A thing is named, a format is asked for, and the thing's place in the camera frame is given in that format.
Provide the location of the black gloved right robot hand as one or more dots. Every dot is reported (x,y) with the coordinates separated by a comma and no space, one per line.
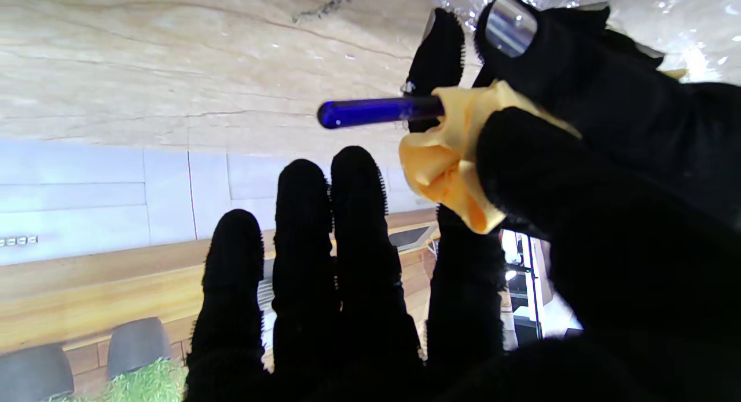
(521,274)

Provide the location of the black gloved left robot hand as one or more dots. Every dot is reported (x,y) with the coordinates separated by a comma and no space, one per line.
(579,72)

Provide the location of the yellow microfibre cloth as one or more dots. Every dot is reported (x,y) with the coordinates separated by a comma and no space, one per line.
(446,159)

